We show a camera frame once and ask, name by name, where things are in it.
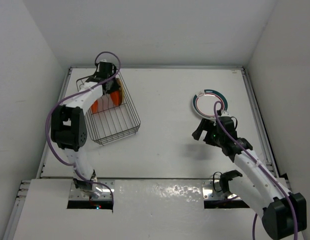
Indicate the white plate green red rings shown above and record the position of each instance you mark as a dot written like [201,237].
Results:
[207,102]

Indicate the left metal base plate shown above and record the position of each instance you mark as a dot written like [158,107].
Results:
[83,191]

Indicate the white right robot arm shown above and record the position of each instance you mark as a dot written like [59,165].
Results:
[282,212]

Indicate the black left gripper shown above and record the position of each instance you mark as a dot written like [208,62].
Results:
[114,87]

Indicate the orange plastic plate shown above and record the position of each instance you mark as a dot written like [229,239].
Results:
[95,107]
[116,97]

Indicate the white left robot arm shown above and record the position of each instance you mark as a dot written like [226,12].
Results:
[68,128]

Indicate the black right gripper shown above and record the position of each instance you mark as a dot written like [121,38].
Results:
[206,125]

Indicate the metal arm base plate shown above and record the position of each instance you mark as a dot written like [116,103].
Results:
[211,191]

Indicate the wire dish rack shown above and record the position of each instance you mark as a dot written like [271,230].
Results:
[113,122]

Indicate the aluminium table edge rail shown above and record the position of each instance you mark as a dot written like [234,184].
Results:
[261,130]

